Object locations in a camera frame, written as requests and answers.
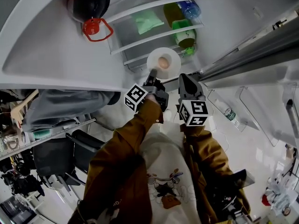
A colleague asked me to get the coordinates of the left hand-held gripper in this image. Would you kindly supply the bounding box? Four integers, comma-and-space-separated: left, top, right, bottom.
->
124, 69, 169, 113

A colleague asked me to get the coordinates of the grey coat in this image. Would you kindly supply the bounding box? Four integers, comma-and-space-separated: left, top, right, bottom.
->
22, 89, 117, 133

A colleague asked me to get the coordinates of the green box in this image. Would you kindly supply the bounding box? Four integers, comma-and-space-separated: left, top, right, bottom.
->
32, 129, 51, 140

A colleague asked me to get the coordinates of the black mesh office chair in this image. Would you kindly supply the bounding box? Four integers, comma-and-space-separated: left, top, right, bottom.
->
32, 129, 106, 191

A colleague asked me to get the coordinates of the wooden clothes hanger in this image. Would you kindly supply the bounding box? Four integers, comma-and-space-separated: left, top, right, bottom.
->
10, 89, 39, 126

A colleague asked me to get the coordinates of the person's white shoe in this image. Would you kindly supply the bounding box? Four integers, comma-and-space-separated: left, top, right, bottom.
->
163, 110, 175, 123

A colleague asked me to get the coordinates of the white refrigerator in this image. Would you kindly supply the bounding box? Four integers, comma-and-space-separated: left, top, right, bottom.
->
0, 0, 299, 95

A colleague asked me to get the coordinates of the dark soda bottle red cap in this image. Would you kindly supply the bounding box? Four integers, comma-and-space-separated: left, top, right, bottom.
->
66, 0, 114, 42

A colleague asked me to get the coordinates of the person's left forearm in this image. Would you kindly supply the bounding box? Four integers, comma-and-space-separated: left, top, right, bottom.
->
90, 93, 164, 172

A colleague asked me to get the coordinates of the black wheel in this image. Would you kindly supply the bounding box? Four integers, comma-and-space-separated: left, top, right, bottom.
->
107, 91, 121, 106

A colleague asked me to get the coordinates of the blue water bottle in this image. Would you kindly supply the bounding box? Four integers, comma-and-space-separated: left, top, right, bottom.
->
166, 0, 202, 24

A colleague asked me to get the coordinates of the person's right forearm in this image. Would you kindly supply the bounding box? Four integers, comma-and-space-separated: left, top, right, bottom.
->
179, 124, 234, 179

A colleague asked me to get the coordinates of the white perforated metal rack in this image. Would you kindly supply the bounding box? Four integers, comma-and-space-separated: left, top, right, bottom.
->
0, 118, 96, 161

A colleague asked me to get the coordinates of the green plastic bag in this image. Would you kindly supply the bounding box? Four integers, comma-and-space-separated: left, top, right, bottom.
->
130, 9, 164, 35

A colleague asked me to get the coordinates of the green label tea bottle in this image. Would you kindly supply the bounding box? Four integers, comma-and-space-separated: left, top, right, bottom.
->
163, 2, 197, 56

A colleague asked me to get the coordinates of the white round plate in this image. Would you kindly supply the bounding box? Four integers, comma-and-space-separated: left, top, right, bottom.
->
146, 47, 182, 79

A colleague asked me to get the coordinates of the beige tape roll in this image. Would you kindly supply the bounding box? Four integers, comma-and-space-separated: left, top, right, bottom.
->
2, 129, 25, 151

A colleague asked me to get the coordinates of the black waist-worn device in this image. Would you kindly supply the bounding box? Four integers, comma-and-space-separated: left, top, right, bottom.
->
219, 169, 255, 217

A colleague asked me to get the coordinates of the white refrigerator door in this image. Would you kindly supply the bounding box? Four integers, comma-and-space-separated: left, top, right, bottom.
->
199, 13, 299, 149

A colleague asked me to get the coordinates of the clear plastic water bottle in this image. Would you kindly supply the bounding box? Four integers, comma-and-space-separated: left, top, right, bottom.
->
214, 98, 241, 128

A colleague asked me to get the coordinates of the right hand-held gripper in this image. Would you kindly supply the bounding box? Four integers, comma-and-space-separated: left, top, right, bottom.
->
176, 73, 209, 127

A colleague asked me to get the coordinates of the brown egg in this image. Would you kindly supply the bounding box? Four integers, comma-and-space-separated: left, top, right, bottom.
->
157, 56, 169, 69

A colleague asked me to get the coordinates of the black camera equipment pile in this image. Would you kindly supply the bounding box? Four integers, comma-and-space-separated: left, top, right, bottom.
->
0, 148, 45, 198

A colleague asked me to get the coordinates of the person's white printed sweatshirt torso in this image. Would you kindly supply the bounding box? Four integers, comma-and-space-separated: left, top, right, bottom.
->
140, 120, 201, 224

